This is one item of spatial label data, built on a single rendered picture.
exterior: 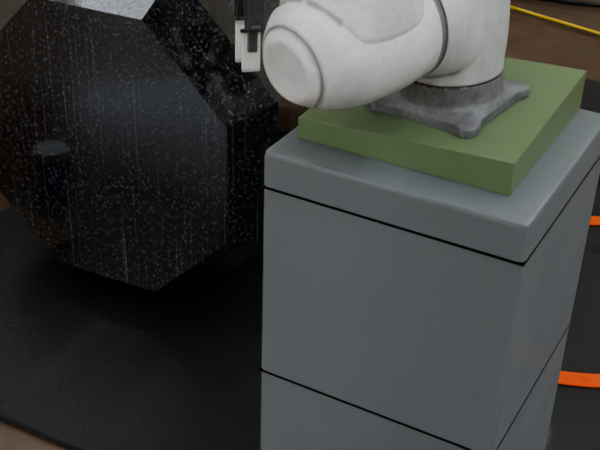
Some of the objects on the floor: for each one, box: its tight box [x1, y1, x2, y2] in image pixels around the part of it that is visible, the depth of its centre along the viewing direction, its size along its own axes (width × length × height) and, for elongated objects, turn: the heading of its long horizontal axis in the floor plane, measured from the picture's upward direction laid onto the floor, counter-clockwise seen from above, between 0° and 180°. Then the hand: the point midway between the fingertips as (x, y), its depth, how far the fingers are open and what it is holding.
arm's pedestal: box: [259, 109, 600, 450], centre depth 180 cm, size 50×50×80 cm
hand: (247, 47), depth 176 cm, fingers closed on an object, 4 cm apart
